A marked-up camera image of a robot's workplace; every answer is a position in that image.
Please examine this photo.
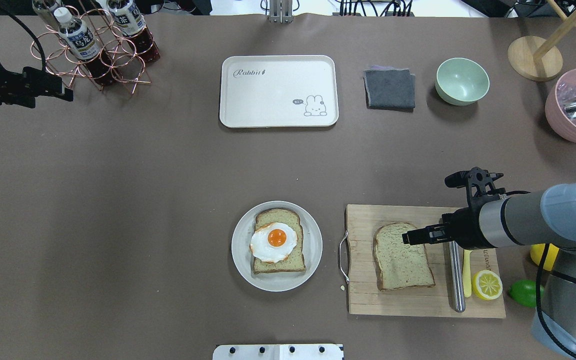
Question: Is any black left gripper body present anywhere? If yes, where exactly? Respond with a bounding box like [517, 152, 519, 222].
[0, 63, 74, 109]

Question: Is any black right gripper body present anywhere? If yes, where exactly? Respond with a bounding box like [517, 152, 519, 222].
[441, 207, 481, 249]

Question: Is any plain bread slice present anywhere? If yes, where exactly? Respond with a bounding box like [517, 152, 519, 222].
[373, 222, 435, 292]

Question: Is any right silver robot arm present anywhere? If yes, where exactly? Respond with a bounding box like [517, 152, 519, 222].
[403, 178, 576, 359]

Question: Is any cream rabbit tray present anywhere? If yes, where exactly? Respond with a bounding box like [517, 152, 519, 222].
[219, 55, 339, 128]

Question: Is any yellow plastic knife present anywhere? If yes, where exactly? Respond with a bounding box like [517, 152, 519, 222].
[462, 249, 473, 298]

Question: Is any metal rod with black tip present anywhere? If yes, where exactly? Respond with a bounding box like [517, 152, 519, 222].
[448, 241, 466, 313]

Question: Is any half lemon slice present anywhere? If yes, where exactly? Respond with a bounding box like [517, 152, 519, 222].
[471, 269, 503, 301]

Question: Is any yellow lemon right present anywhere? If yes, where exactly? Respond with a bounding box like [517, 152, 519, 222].
[530, 243, 560, 272]

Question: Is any tea bottle three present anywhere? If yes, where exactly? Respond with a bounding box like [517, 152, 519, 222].
[31, 0, 62, 32]

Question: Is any green lime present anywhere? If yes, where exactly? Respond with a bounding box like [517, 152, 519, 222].
[508, 279, 537, 308]

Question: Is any wooden cutting board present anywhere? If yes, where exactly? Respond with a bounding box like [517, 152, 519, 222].
[345, 203, 506, 319]

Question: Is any tea bottle one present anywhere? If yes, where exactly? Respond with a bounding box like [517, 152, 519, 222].
[54, 7, 115, 86]

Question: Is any mint green bowl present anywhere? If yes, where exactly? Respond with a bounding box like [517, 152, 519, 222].
[435, 57, 490, 106]

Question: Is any grey folded cloth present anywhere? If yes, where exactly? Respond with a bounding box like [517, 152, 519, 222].
[364, 66, 416, 110]

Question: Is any tea bottle two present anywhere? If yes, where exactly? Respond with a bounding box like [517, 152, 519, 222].
[107, 0, 161, 64]

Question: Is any bread slice with egg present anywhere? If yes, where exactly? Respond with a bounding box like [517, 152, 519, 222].
[249, 208, 307, 275]

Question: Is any white round plate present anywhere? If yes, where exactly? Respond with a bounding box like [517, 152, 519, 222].
[231, 201, 323, 292]

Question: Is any fried egg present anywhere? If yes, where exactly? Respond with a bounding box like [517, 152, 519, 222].
[249, 222, 298, 264]

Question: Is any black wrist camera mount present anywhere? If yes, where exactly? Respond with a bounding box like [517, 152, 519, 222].
[445, 167, 506, 213]

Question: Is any copper wire bottle rack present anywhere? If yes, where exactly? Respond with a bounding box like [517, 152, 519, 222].
[31, 5, 162, 96]

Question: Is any aluminium frame post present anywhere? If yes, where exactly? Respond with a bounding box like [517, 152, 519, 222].
[265, 0, 301, 24]

